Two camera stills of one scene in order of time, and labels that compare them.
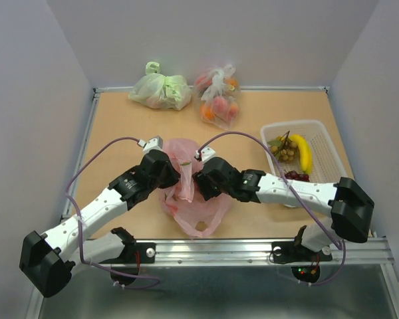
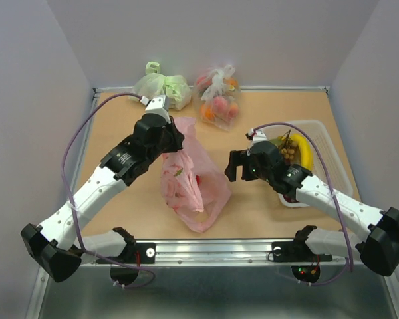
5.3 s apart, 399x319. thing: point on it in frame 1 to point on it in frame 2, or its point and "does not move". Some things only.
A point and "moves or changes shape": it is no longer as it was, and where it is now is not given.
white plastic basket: [327, 166] does not move
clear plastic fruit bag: [218, 90] does not move
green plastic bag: [158, 91] does not move
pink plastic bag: [185, 200] moves or changes shape
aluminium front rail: [348, 252] does not move
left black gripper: [173, 177] to [179, 136]
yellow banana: [305, 153] does not move
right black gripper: [203, 180] to [238, 157]
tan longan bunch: [284, 148] does not move
